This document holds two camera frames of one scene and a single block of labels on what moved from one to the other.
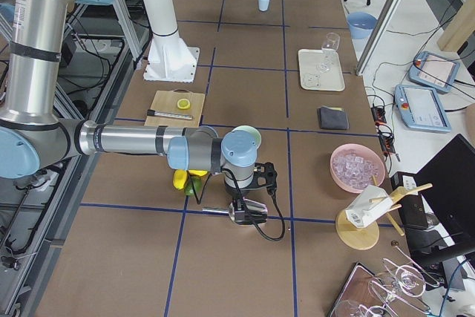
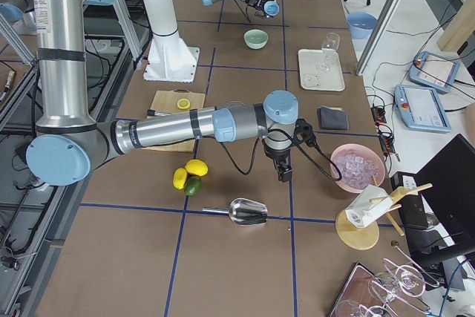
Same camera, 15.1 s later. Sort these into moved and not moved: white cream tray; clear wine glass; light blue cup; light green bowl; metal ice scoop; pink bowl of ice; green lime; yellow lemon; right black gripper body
Moved: light blue cup; right black gripper body; light green bowl
Not moved: pink bowl of ice; white cream tray; clear wine glass; yellow lemon; green lime; metal ice scoop
